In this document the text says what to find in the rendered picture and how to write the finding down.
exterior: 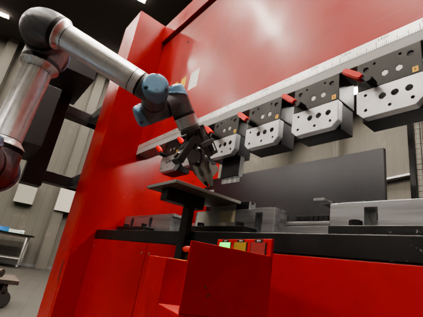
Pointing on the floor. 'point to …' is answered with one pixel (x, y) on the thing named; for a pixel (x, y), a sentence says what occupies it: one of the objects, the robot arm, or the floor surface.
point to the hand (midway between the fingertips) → (206, 183)
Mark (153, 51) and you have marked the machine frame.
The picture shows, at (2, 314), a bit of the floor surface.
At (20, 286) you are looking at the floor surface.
